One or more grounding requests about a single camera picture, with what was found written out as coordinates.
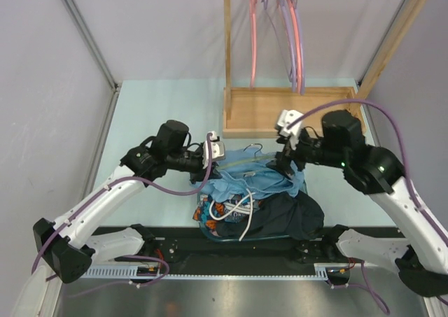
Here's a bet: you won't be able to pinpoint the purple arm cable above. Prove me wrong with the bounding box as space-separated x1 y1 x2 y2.
30 133 214 297
285 98 448 314

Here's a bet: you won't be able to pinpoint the pink hanger left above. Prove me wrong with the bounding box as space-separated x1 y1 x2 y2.
249 0 258 88

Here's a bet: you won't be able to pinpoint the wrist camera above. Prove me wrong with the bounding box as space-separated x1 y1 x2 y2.
274 109 303 150
202 131 225 167

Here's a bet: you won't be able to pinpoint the blue patterned shorts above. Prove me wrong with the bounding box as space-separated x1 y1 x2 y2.
192 194 263 235

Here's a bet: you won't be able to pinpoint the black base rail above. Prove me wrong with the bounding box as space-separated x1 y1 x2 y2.
94 225 400 276

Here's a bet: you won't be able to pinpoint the light blue shorts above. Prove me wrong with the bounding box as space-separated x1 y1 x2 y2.
200 160 305 202

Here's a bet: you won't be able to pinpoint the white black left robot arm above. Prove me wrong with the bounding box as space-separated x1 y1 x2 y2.
31 120 225 283

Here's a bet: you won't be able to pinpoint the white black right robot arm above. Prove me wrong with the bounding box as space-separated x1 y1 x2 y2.
267 110 447 297

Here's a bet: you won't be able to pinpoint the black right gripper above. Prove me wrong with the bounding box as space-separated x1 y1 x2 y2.
265 127 346 181

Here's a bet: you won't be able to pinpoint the white cable duct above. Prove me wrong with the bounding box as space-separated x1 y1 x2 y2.
83 263 332 281

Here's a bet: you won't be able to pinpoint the wooden clothes rack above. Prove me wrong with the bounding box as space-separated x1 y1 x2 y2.
223 0 427 139

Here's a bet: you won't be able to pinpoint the sage green hanger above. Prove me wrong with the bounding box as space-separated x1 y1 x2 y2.
218 143 275 169

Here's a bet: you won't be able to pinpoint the lavender hanger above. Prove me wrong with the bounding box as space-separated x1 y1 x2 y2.
279 0 307 96

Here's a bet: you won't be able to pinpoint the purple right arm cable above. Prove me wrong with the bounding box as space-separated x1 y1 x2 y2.
285 98 448 314

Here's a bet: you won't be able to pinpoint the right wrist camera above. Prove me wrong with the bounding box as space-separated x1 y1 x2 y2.
274 109 303 150

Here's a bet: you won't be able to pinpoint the aluminium corner frame post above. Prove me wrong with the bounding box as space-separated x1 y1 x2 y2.
61 0 119 92

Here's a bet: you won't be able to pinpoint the dark navy shorts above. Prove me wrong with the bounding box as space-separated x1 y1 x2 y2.
216 190 326 241

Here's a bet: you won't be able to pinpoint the salmon pink hanger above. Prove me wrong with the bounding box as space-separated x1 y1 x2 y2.
276 0 304 94

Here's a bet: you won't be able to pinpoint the purple hanger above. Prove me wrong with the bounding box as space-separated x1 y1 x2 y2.
260 0 297 93

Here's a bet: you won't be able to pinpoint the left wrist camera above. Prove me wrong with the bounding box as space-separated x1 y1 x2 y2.
202 131 225 167

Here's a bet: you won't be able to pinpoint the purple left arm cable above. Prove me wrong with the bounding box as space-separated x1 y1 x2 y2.
30 133 214 297

